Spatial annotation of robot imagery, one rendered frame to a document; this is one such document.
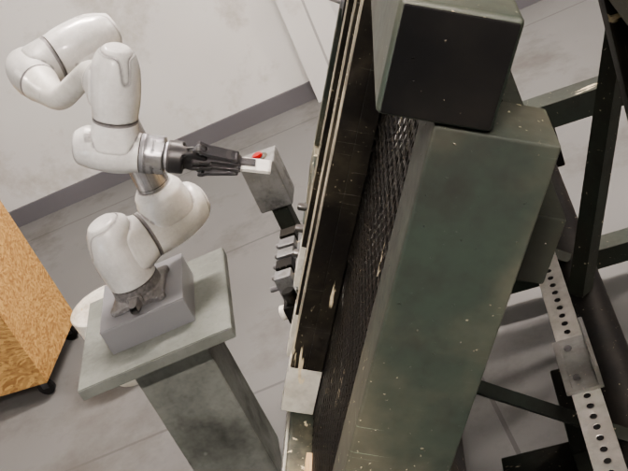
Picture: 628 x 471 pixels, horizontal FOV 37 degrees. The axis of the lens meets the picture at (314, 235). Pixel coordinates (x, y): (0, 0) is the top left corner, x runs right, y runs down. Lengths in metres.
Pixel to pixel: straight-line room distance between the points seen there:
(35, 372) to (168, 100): 2.30
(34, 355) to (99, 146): 2.35
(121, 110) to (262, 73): 3.95
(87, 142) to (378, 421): 1.31
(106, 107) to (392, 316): 1.30
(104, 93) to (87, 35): 0.57
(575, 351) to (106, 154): 1.08
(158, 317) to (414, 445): 1.94
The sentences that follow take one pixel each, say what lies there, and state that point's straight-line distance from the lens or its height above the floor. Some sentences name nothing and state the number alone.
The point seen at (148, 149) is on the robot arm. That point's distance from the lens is 2.11.
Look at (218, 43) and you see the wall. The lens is 5.92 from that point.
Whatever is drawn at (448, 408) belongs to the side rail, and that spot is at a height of 1.54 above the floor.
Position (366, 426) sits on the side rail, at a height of 1.55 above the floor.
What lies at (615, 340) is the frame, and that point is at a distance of 2.25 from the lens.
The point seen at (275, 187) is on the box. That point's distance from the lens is 3.19.
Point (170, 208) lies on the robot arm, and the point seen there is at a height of 1.06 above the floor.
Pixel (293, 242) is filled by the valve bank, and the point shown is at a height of 0.76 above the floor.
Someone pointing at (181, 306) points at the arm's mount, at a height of 0.81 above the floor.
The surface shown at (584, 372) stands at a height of 1.03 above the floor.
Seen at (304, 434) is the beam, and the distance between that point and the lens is 2.04.
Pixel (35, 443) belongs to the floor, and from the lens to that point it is 4.26.
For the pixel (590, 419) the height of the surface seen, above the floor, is 1.02.
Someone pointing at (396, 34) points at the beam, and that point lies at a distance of 0.75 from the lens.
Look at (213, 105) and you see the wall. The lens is 6.04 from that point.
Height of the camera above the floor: 2.18
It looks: 29 degrees down
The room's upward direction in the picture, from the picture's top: 25 degrees counter-clockwise
